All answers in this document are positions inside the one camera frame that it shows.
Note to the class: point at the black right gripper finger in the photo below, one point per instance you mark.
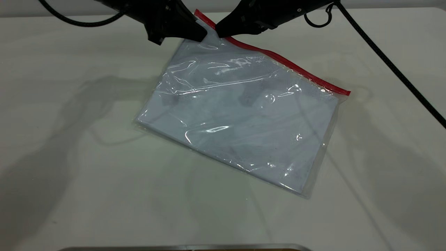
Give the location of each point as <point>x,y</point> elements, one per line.
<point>233,19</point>
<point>238,32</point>

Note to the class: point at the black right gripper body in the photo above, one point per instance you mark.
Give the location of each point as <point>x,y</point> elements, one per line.
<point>282,12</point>

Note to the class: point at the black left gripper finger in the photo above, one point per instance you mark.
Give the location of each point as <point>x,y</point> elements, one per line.
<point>190,21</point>
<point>184,33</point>

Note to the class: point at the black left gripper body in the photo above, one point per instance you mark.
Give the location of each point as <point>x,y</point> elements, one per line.
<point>162,15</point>

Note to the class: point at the clear plastic zip bag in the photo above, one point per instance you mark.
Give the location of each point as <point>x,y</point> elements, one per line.
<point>244,111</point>

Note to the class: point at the white paper stack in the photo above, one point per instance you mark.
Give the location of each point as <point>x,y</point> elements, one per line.
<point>240,115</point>

